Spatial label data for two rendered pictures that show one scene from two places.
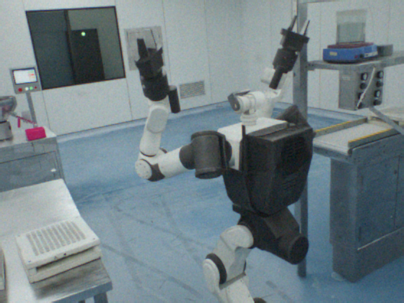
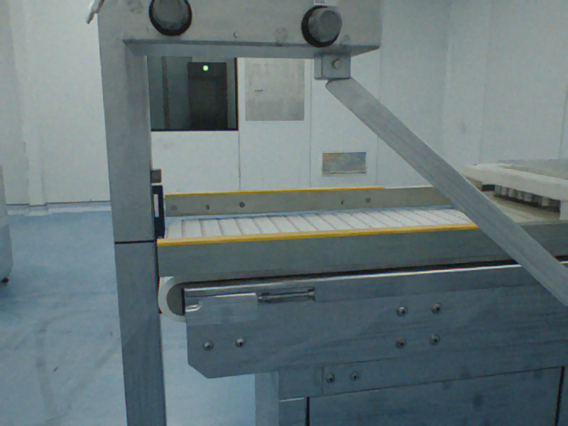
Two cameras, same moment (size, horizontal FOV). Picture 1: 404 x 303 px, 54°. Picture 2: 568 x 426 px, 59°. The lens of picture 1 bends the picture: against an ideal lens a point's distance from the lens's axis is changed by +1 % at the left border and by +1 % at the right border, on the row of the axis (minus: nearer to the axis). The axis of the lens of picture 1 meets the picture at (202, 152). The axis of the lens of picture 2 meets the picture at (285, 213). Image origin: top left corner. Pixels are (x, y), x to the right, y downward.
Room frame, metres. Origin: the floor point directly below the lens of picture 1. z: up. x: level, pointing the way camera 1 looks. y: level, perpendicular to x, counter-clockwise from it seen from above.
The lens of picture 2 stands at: (1.62, -1.03, 1.10)
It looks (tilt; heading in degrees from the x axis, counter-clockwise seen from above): 12 degrees down; 17
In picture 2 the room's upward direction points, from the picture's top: straight up
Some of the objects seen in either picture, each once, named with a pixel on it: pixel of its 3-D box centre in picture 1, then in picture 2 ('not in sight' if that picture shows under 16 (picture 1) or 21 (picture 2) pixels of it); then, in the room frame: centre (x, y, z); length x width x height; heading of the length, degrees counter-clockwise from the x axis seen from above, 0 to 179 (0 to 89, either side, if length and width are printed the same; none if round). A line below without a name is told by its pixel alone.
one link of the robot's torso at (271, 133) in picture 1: (262, 161); not in sight; (1.37, -0.22, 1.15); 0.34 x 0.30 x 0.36; 126
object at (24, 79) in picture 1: (29, 99); not in sight; (3.92, 1.63, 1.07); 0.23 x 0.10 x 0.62; 120
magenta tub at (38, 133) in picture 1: (35, 133); not in sight; (3.59, 1.51, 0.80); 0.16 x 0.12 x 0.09; 120
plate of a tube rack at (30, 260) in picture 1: (55, 239); not in sight; (1.28, 0.55, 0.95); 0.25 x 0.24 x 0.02; 31
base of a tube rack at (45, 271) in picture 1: (58, 251); not in sight; (1.28, 0.55, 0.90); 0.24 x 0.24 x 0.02; 31
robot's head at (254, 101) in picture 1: (249, 105); not in sight; (1.42, -0.19, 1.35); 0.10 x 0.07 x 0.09; 126
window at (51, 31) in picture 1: (79, 47); (174, 77); (6.61, 1.79, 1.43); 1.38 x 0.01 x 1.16; 120
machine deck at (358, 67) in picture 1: (365, 60); not in sight; (2.29, -0.96, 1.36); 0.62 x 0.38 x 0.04; 119
